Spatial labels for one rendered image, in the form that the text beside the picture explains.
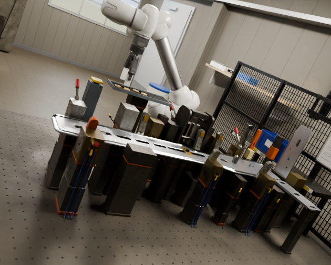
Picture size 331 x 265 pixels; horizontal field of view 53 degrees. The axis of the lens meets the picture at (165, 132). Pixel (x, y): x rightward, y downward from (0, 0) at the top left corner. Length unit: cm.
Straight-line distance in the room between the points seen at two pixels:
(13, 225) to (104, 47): 740
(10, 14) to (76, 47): 189
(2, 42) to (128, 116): 561
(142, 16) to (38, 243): 115
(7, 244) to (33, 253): 9
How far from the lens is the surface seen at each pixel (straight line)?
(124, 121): 171
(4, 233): 132
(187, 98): 244
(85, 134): 131
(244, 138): 217
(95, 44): 844
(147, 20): 178
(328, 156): 244
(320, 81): 456
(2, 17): 704
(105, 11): 178
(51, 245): 131
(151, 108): 240
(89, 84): 181
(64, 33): 822
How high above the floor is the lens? 152
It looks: 15 degrees down
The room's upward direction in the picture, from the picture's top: 24 degrees clockwise
